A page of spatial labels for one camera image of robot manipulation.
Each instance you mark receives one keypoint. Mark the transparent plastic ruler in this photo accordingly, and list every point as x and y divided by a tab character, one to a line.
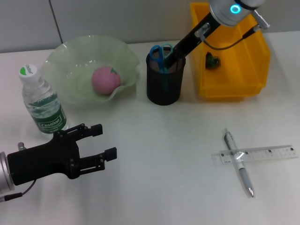
269	154

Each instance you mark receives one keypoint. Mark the green plastic wrapper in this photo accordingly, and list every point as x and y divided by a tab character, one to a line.
212	61

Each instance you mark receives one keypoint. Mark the yellow plastic bin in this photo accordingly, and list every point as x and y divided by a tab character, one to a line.
243	70

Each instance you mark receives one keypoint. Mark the pale green wavy glass bowl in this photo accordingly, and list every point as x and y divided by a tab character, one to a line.
77	56

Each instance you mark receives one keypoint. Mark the light blue scissors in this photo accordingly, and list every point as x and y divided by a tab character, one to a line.
161	52

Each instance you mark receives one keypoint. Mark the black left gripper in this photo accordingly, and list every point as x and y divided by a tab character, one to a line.
44	159

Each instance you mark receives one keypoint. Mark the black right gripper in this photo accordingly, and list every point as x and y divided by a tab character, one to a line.
197	35

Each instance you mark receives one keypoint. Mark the pink toy peach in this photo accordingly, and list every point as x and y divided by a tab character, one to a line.
105	80

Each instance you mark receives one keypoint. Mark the silver ballpoint pen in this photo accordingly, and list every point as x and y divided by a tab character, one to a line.
245	178

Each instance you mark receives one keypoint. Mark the black mesh pen holder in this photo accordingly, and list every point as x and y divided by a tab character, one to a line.
164	89

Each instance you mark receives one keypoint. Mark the clear green-label water bottle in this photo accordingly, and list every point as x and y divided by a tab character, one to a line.
47	114

